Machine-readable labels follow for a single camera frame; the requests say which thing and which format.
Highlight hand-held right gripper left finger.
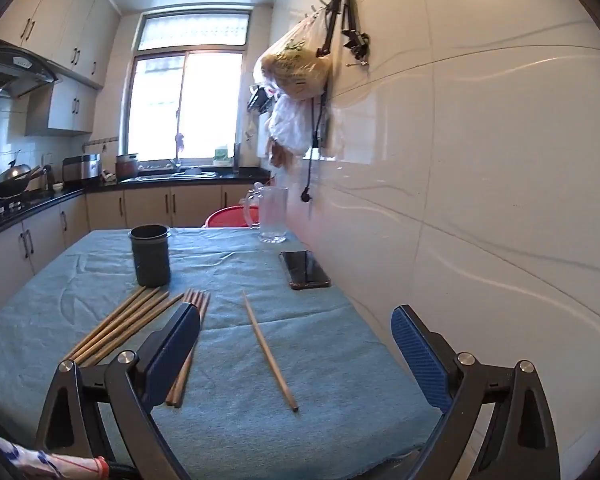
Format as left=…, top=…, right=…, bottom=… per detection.
left=35, top=302, right=202, bottom=480

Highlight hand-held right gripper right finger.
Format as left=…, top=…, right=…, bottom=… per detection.
left=390, top=304, right=561, bottom=480

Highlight black perforated utensil holder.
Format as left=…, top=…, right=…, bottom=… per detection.
left=128, top=224, right=172, bottom=288

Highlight person's patterned clothing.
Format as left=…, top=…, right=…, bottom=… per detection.
left=0, top=422, right=111, bottom=480

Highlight blue tablecloth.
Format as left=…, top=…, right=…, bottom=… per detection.
left=0, top=227, right=448, bottom=480

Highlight black smartphone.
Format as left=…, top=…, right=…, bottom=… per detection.
left=278, top=250, right=331, bottom=291

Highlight red plastic stool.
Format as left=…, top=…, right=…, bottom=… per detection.
left=204, top=206, right=261, bottom=229

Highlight white base cabinets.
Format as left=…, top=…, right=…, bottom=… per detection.
left=0, top=182, right=271, bottom=321

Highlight gas stove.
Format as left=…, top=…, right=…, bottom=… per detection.
left=0, top=195, right=37, bottom=224

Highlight clear glass pitcher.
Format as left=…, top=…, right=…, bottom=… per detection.
left=240, top=182, right=290, bottom=245

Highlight black kitchen countertop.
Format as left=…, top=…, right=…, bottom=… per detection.
left=0, top=167, right=272, bottom=246

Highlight steel sink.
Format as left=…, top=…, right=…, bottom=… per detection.
left=122, top=170, right=217, bottom=184

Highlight steel wok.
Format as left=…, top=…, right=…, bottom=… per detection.
left=0, top=159, right=43, bottom=198

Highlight brown clay pot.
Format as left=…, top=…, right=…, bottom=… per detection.
left=116, top=153, right=140, bottom=179

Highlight silver rice cooker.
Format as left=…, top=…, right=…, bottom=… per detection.
left=61, top=153, right=103, bottom=184

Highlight brown bag of produce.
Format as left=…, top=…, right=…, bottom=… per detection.
left=270, top=141, right=294, bottom=169

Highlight kitchen window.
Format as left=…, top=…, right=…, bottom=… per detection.
left=120, top=5, right=256, bottom=168

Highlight black hanging pouch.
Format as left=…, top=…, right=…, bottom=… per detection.
left=247, top=85, right=274, bottom=114

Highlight range hood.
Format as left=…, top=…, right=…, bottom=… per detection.
left=0, top=45, right=61, bottom=100

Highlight yellowish plastic bag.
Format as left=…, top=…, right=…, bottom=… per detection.
left=254, top=12, right=333, bottom=102

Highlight black cable with plug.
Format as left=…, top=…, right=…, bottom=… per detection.
left=300, top=95, right=331, bottom=205

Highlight small white wall cabinet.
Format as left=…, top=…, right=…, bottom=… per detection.
left=25, top=80, right=98, bottom=137

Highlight white upper wall cabinets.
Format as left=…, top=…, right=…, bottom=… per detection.
left=0, top=0, right=121, bottom=91

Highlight wall hook rack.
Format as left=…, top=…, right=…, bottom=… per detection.
left=300, top=0, right=342, bottom=19

